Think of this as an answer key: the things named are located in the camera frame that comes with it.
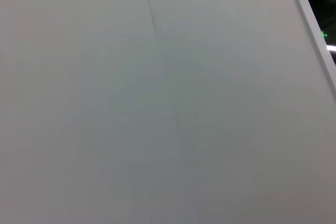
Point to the small green indicator light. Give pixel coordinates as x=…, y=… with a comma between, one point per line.
x=324, y=34

